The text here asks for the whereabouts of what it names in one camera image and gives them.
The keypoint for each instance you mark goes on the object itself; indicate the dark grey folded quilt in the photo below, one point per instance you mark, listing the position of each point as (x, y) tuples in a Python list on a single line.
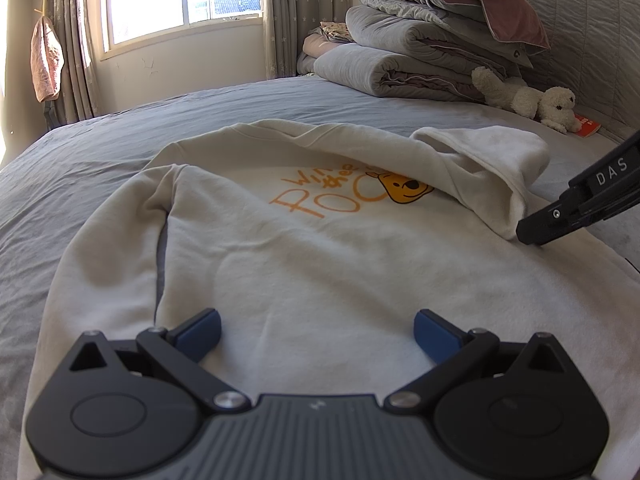
[(400, 35)]

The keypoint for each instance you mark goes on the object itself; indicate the red booklet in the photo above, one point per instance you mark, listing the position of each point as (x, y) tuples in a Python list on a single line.
[(586, 126)]

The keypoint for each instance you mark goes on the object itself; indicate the dark hanging cloth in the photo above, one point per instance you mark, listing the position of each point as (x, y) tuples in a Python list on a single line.
[(49, 115)]

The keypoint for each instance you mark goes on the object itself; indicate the pale patterned blanket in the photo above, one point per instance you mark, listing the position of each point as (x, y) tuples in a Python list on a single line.
[(400, 5)]

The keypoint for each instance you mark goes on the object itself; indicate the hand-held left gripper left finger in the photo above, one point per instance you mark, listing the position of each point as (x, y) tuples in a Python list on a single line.
[(200, 332)]

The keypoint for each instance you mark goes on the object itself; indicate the pink folded blanket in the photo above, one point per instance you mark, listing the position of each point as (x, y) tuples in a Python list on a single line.
[(315, 47)]

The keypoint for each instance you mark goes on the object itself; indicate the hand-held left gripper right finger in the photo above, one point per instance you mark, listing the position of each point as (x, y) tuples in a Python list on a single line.
[(435, 335)]

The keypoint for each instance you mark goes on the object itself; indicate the cream bear-print hooded sweatshirt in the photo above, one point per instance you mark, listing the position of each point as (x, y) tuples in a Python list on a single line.
[(300, 270)]

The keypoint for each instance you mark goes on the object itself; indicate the pink hanging cloth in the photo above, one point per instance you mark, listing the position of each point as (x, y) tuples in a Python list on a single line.
[(46, 60)]

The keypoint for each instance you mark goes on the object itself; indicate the light grey folded quilt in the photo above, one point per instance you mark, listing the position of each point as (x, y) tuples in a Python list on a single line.
[(360, 67)]

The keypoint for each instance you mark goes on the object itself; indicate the grey star-patterned curtain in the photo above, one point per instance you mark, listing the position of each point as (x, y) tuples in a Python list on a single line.
[(75, 35), (295, 5)]

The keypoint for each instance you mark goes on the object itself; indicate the cream plush dog toy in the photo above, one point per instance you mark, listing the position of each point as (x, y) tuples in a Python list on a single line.
[(525, 97)]

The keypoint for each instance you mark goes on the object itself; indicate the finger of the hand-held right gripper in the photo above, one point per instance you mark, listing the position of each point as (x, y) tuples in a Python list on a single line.
[(542, 225)]

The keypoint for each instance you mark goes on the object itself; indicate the grey piped pillow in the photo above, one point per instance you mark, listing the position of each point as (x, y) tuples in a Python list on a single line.
[(500, 42)]

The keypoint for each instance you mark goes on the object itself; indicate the grey quilted headboard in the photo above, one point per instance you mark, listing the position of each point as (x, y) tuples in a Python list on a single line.
[(590, 35)]

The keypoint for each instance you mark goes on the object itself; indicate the window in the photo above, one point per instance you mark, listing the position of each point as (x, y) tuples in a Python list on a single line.
[(150, 0)]

